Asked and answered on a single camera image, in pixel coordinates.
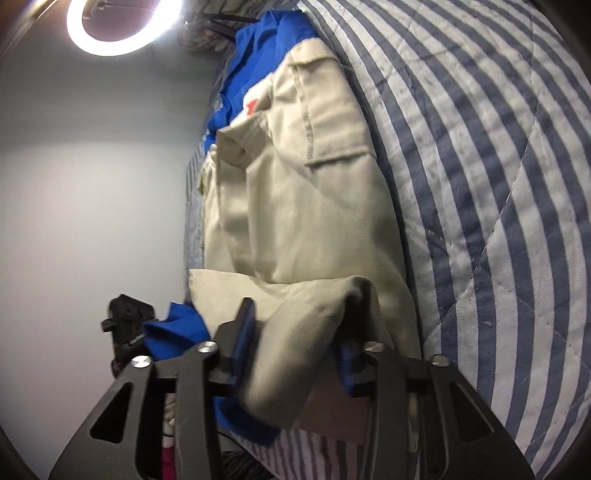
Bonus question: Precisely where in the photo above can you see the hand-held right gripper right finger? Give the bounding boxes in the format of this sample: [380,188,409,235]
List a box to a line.
[336,340,536,480]

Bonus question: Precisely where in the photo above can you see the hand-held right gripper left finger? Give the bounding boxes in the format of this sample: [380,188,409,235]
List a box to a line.
[48,298,257,480]

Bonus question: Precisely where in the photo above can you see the beige and blue work jacket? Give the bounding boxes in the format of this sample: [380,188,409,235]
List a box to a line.
[143,9,422,448]

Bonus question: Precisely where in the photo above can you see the pink cloth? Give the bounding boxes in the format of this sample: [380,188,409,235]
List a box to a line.
[161,436,178,480]

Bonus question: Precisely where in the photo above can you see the blue white striped quilt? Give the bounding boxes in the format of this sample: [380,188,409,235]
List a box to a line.
[184,0,591,480]

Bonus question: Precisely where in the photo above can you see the black stand legs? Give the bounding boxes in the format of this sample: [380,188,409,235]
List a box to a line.
[182,11,265,54]

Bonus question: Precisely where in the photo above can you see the white ring light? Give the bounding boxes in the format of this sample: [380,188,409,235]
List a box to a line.
[66,0,182,57]

